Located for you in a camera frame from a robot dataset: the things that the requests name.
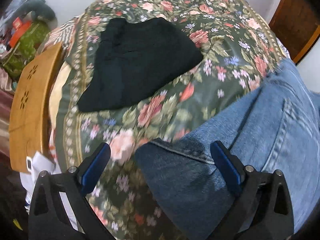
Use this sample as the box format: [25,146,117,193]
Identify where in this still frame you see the green fabric storage box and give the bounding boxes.
[1,21,50,81]

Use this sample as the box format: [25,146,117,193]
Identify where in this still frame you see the black folded garment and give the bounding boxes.
[77,17,203,113]

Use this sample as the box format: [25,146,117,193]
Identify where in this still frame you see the grey plush toy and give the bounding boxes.
[15,0,55,22]

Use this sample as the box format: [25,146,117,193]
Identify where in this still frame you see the blue denim jeans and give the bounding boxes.
[135,59,319,239]

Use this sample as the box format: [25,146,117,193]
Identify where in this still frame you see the brown wooden door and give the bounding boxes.
[269,0,319,63]

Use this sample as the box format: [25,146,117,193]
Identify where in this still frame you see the orange box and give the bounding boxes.
[9,17,32,48]

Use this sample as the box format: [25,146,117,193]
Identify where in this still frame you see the floral bed quilt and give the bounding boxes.
[43,0,289,239]

